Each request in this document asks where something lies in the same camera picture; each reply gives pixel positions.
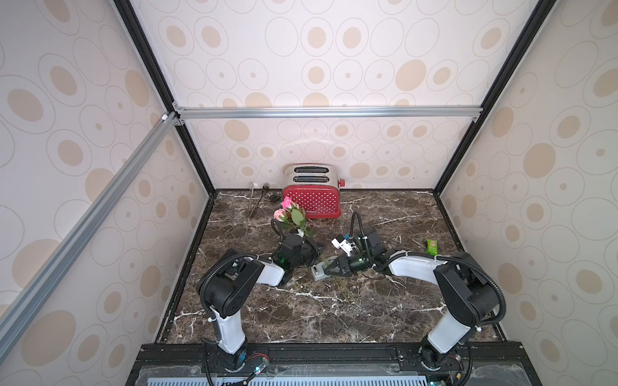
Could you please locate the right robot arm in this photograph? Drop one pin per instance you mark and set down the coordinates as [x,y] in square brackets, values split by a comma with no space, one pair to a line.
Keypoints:
[472,298]

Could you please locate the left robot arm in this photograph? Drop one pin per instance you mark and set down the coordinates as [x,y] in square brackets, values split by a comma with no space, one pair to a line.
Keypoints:
[224,289]

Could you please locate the red polka dot toaster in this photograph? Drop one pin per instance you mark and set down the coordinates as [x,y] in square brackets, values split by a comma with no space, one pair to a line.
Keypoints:
[315,188]

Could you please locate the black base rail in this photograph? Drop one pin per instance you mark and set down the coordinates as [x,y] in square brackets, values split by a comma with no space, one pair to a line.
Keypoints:
[476,363]

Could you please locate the peach rose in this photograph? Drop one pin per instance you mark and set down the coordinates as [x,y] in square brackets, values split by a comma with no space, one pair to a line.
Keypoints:
[296,219]

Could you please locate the green snack packet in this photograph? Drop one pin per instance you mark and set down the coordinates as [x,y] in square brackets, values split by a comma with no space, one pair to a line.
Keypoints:
[432,247]

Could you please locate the white tape dispenser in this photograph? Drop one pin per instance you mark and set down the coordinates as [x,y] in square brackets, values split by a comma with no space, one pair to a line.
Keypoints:
[318,270]

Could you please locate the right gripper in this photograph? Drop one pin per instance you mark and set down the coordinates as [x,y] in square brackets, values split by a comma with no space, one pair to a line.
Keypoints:
[338,265]

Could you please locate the horizontal aluminium rail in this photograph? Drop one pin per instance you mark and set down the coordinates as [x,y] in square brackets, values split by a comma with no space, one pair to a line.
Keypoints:
[185,113]

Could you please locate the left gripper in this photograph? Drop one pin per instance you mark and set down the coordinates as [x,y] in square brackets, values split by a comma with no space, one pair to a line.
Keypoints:
[314,248]

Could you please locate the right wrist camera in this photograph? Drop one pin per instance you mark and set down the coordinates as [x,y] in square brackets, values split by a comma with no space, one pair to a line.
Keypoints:
[345,244]

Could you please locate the diagonal aluminium rail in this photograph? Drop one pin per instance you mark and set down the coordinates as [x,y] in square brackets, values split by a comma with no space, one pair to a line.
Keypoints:
[31,300]

